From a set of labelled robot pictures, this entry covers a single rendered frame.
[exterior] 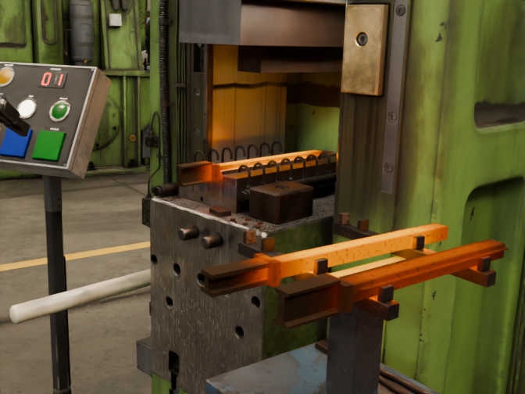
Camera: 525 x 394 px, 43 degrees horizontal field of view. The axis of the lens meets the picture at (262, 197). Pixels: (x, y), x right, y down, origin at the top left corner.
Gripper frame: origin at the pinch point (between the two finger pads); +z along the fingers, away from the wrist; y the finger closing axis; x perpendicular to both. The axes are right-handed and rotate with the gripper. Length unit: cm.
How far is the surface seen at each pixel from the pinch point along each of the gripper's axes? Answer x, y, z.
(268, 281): -32, 78, -35
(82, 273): -9, -100, 199
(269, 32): 25, 57, -1
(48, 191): -7.5, -9.2, 30.0
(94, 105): 13.3, 7.1, 16.8
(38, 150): -1.6, -2.1, 12.5
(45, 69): 21.0, -8.0, 13.1
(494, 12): 37, 102, 8
